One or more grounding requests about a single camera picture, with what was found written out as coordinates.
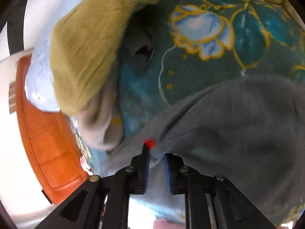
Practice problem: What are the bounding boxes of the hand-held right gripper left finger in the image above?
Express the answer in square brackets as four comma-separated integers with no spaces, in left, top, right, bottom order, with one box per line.
[36,144,150,229]

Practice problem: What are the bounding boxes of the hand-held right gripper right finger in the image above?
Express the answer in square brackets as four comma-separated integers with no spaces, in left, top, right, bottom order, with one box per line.
[164,153,277,229]

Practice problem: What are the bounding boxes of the grey-blue sweatshirt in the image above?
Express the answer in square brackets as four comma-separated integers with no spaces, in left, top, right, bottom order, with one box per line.
[100,75,305,227]

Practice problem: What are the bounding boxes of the pink garment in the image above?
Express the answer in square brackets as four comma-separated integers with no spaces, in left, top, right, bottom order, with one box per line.
[152,218,187,229]

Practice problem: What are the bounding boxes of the white fluffy garment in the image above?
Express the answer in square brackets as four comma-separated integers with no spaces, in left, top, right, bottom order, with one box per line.
[77,86,124,151]

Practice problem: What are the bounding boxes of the orange wooden headboard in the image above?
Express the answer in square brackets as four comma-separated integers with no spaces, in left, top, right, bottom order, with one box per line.
[15,54,90,206]

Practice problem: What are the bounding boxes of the mustard yellow knitted sweater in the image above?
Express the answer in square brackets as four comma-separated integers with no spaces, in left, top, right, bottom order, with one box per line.
[49,0,168,115]

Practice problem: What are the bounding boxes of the light blue floral quilt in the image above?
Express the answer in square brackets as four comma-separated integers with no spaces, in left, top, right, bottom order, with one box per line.
[24,0,96,112]

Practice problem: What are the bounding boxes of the wall switch panels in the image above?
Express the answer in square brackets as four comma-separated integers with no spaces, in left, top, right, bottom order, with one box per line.
[9,81,17,114]

